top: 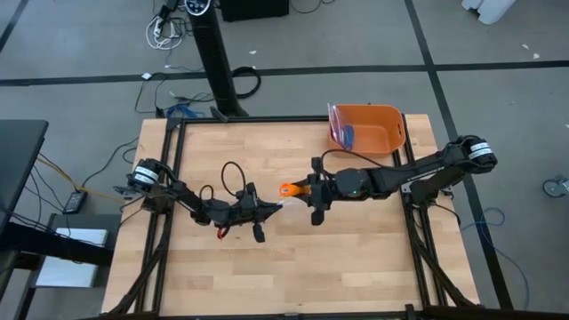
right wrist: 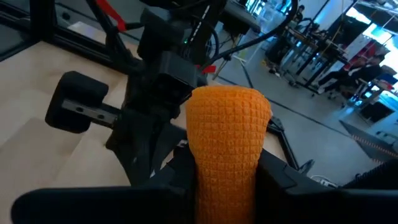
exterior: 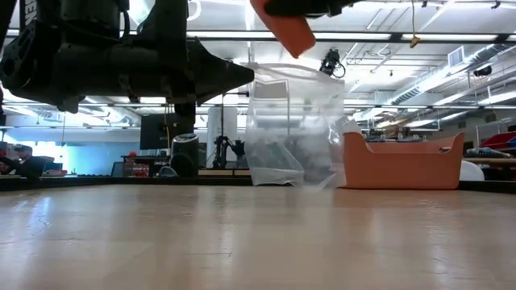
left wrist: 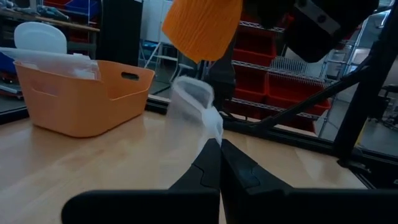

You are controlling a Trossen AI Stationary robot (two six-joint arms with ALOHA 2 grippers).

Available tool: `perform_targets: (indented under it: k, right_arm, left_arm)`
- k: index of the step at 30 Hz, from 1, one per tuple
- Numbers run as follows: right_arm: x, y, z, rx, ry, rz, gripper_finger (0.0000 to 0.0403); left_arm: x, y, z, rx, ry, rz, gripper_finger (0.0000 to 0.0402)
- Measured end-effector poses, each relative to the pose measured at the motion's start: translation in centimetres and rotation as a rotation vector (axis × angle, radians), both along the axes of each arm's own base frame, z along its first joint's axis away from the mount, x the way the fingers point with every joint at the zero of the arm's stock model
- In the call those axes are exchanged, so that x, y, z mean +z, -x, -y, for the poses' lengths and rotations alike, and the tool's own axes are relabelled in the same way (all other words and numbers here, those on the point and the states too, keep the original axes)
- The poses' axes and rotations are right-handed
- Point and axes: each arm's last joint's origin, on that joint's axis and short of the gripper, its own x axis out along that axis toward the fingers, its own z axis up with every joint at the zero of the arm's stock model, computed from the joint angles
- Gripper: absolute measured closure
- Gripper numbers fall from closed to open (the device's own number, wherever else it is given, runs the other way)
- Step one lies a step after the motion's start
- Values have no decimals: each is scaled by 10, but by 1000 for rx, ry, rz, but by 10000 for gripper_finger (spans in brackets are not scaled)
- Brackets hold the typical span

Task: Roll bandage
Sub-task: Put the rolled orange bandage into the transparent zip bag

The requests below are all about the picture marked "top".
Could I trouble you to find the black tower fan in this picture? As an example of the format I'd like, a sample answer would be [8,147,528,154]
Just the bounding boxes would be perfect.
[183,0,251,120]

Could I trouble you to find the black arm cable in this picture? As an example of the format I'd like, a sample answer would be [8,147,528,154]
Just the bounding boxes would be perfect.
[320,148,396,172]
[220,160,248,199]

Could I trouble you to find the black power brick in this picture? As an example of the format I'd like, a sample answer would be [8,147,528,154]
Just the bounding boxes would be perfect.
[159,0,180,20]

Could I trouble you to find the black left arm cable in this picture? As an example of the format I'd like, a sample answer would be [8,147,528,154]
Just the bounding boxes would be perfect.
[220,160,248,199]

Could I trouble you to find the black power adapter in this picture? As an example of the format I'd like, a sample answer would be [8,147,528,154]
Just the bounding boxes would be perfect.
[63,189,89,215]

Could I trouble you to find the orange elastic bandage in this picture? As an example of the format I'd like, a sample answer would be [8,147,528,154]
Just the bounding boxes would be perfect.
[278,181,312,198]

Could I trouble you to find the white bulky object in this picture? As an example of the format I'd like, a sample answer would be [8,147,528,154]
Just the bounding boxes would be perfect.
[461,0,518,26]

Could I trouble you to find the black aluminium table frame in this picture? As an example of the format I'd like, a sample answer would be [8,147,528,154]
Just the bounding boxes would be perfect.
[104,114,482,320]

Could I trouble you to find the blue cable bundle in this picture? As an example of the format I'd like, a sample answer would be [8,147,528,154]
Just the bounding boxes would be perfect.
[165,102,206,120]

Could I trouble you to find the grey caster wheel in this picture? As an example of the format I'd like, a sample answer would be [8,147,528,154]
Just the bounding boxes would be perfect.
[541,173,569,199]

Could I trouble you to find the black coiled cable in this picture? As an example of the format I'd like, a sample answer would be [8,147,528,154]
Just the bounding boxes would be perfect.
[230,65,263,100]

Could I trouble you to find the orange plastic bin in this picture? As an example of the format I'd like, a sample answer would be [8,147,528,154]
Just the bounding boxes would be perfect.
[327,103,407,160]

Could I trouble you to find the blue floor cable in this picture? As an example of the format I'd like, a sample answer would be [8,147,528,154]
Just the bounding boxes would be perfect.
[460,206,533,312]

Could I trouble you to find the white cable bundle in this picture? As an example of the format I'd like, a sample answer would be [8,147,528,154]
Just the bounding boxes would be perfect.
[145,14,185,52]

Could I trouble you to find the white box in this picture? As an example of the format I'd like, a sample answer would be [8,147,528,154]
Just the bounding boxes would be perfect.
[35,227,109,289]

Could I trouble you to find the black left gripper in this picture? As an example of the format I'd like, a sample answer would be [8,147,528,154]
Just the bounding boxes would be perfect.
[228,180,285,244]

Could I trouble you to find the plastic bag with blue item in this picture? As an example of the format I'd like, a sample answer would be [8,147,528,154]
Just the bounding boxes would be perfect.
[326,102,357,153]

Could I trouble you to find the black desk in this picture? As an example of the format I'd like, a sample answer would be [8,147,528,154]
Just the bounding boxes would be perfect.
[0,118,116,320]

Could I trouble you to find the yellow floor cable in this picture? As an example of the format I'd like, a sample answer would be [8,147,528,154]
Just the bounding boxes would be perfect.
[36,154,128,204]

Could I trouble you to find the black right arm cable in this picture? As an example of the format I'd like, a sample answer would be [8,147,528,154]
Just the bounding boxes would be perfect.
[320,148,396,172]

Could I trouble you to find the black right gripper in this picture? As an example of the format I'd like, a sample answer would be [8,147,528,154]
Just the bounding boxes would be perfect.
[296,156,340,227]

